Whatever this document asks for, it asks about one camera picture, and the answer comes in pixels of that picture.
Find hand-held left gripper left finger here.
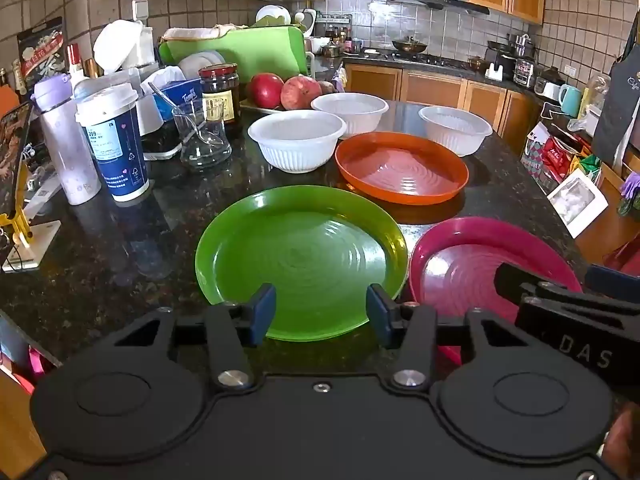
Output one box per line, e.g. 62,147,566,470
114,283,277,392

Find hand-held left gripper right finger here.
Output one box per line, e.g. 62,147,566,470
366,284,531,394

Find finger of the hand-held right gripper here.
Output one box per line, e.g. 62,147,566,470
494,262,640,318

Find green plate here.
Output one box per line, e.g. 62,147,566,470
195,185,408,342

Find pink plate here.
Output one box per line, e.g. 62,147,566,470
409,216,583,367

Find orange plate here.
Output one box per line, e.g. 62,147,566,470
335,132,469,206

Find white ribbed bowl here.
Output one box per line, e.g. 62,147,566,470
310,92,389,139
419,105,493,157
248,110,347,174

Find person's right hand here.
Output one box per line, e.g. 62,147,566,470
602,402,640,480

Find white window box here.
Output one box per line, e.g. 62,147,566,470
547,167,608,238

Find red snack bag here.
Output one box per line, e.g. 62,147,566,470
542,135,576,181

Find patterned gift bag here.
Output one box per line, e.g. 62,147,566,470
520,120,551,171

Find glass cup with spoon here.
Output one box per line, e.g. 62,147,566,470
171,97,232,169

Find mint green mug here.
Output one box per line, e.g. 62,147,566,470
559,84,583,117

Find black apron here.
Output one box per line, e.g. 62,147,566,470
592,25,640,166

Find blue paper cup white lid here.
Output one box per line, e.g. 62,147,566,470
75,85,151,203

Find wooden lower cabinets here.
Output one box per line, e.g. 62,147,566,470
344,62,546,141

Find red apple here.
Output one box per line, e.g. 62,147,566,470
249,73,286,109
280,75,322,111

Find metal spoon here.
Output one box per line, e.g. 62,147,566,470
147,81,221,146

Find dark sauce jar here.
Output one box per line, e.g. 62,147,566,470
198,63,241,136

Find blue tissue pack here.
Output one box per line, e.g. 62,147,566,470
142,77,203,121

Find purple water bottle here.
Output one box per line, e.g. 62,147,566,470
31,73,102,206

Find green cutting board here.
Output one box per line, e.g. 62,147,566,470
160,25,308,86

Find yellow phone stand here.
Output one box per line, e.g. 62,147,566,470
0,205,36,251

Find wok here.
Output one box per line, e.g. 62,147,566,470
391,35,428,56

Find clear plastic box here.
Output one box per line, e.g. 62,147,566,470
75,67,143,98

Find phone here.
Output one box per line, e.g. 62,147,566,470
0,101,33,241

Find range hood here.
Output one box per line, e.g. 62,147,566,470
386,0,491,16

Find black tea packet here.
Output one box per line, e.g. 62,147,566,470
17,16,68,92

